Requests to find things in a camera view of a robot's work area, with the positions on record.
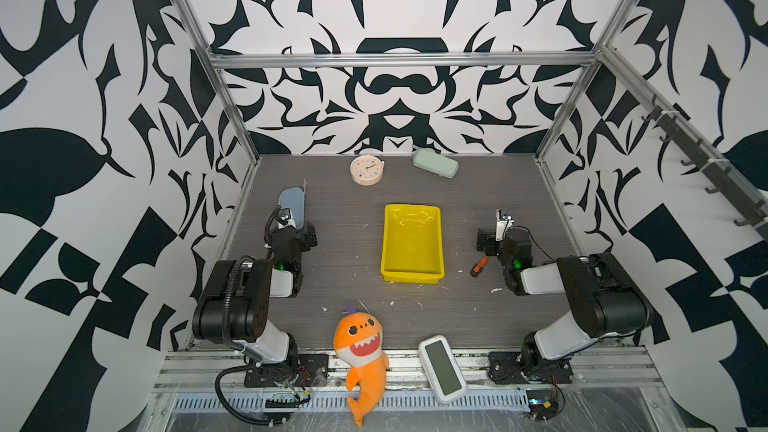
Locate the orange black screwdriver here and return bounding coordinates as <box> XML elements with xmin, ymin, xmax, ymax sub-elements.
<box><xmin>470</xmin><ymin>256</ymin><xmax>489</xmax><ymax>277</ymax></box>

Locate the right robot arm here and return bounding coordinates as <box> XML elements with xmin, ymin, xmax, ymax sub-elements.
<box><xmin>471</xmin><ymin>226</ymin><xmax>653</xmax><ymax>381</ymax></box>

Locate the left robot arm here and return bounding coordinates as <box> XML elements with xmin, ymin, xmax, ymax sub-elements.
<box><xmin>192</xmin><ymin>222</ymin><xmax>317</xmax><ymax>370</ymax></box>

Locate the yellow plastic bin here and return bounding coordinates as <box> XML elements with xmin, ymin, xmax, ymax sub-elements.
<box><xmin>380</xmin><ymin>204</ymin><xmax>445</xmax><ymax>285</ymax></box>

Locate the green pencil case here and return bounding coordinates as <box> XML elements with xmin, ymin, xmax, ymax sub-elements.
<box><xmin>412</xmin><ymin>148</ymin><xmax>459</xmax><ymax>179</ymax></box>

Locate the orange shark plush toy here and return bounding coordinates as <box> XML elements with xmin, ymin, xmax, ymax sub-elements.
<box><xmin>333</xmin><ymin>306</ymin><xmax>390</xmax><ymax>429</ymax></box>

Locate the white digital clock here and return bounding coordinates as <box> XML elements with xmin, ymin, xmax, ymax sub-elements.
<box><xmin>418</xmin><ymin>335</ymin><xmax>468</xmax><ymax>404</ymax></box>

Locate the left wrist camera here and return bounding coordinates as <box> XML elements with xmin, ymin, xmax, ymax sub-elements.
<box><xmin>276</xmin><ymin>208</ymin><xmax>297</xmax><ymax>229</ymax></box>

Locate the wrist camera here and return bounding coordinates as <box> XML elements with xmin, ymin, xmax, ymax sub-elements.
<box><xmin>276</xmin><ymin>208</ymin><xmax>297</xmax><ymax>229</ymax></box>
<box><xmin>495</xmin><ymin>209</ymin><xmax>514</xmax><ymax>242</ymax></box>

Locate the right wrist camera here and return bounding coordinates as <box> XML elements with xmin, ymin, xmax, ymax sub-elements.
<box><xmin>495</xmin><ymin>209</ymin><xmax>514</xmax><ymax>242</ymax></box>

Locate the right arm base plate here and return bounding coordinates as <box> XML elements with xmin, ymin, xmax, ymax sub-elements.
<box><xmin>488</xmin><ymin>351</ymin><xmax>573</xmax><ymax>385</ymax></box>

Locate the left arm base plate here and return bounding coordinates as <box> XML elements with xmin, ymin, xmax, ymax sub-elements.
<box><xmin>244</xmin><ymin>353</ymin><xmax>329</xmax><ymax>388</ymax></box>

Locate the black corrugated cable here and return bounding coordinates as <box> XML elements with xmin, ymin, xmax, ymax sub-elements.
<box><xmin>214</xmin><ymin>364</ymin><xmax>312</xmax><ymax>427</ymax></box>

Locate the black wall hook rail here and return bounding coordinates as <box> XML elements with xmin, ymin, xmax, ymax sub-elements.
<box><xmin>643</xmin><ymin>94</ymin><xmax>767</xmax><ymax>242</ymax></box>

